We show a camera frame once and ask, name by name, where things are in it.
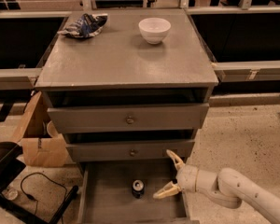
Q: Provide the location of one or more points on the brass top drawer knob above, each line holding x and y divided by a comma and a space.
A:
130, 120

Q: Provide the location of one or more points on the brass middle drawer knob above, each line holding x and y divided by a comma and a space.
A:
132, 152

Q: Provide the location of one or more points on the grey middle drawer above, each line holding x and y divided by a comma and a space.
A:
121, 151

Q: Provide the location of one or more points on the brass drawer knob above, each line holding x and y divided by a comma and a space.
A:
130, 120
132, 152

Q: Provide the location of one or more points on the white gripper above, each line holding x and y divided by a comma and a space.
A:
187, 178

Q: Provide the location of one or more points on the small round floor disc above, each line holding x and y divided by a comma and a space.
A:
12, 195

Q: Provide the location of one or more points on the grey open bottom drawer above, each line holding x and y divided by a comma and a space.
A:
106, 196

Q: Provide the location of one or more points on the grey top drawer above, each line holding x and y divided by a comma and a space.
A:
112, 118

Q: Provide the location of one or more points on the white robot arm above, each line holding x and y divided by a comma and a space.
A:
227, 188

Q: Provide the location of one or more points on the brown cardboard box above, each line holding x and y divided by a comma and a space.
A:
39, 148

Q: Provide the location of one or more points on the blue pepsi can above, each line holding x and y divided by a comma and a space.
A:
138, 188

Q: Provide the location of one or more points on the black chair frame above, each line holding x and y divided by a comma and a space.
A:
48, 195

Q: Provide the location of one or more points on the grey drawer cabinet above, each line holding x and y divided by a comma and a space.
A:
118, 67

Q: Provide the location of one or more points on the white ceramic bowl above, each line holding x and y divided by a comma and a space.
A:
154, 30

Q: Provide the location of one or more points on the white cup in box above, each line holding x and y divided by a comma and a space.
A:
51, 130

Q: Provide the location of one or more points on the crumpled blue chip bag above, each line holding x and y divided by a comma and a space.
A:
87, 26

